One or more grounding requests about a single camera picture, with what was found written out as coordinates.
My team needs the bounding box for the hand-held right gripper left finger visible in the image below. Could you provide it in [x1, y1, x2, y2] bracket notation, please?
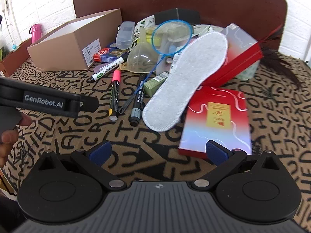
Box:
[33, 140, 127, 191]

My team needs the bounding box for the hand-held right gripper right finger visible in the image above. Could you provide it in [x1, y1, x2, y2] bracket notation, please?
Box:
[191, 140, 283, 191]

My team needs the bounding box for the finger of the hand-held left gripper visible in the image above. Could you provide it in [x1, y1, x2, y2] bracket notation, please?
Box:
[65, 94, 99, 117]

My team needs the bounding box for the pink black marker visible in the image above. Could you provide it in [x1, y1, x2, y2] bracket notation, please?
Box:
[108, 70, 122, 122]

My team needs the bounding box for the white permanent marker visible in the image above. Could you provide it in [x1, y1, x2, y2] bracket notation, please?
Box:
[91, 53, 129, 83]

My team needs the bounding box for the black marker pen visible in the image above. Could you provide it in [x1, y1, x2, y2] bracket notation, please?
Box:
[128, 73, 147, 127]

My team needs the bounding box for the translucent plastic funnel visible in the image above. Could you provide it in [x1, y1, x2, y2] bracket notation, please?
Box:
[126, 27, 161, 74]

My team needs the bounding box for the small green box with barcode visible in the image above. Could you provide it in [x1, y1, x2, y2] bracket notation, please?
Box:
[143, 70, 170, 98]

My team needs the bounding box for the white shoe insole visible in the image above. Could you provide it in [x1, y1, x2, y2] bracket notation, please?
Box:
[142, 31, 229, 132]

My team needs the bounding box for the blue hand net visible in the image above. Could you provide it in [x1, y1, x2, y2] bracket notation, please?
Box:
[138, 20, 194, 95]

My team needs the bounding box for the person's left hand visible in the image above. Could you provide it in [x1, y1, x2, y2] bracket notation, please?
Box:
[0, 114, 32, 167]

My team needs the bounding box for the flat red gift box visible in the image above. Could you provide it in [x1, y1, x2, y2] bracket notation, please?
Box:
[178, 86, 253, 159]

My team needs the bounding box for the letter print blanket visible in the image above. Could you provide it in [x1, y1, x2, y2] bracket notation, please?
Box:
[0, 53, 311, 233]

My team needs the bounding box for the brown side cardboard box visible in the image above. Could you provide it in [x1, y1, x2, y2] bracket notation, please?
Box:
[0, 38, 32, 77]

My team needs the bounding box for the playing cards box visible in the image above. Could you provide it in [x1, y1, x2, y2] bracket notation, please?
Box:
[93, 47, 129, 63]

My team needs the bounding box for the pink bottle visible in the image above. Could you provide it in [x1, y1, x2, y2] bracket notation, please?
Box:
[29, 23, 42, 45]

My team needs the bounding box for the clear glasses case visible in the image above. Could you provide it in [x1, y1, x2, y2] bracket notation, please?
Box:
[116, 21, 136, 50]

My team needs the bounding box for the teal patterned box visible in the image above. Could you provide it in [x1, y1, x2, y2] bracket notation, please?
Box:
[234, 59, 261, 80]

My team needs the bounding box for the dark feather duster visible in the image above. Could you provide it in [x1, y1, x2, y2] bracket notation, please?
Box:
[259, 24, 305, 91]

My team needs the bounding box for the patterned paper plate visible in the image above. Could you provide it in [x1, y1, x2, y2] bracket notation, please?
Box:
[193, 24, 225, 38]

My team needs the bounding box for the black cardboard box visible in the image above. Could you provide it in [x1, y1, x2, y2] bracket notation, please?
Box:
[154, 8, 201, 25]

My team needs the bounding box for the brown wooden headboard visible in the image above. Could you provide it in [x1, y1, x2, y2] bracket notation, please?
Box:
[72, 0, 289, 52]

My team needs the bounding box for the white wall cable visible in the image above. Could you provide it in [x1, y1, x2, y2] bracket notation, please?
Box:
[0, 0, 13, 51]

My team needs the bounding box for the white drawstring bag green print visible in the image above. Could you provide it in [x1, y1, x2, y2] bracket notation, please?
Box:
[134, 15, 156, 33]

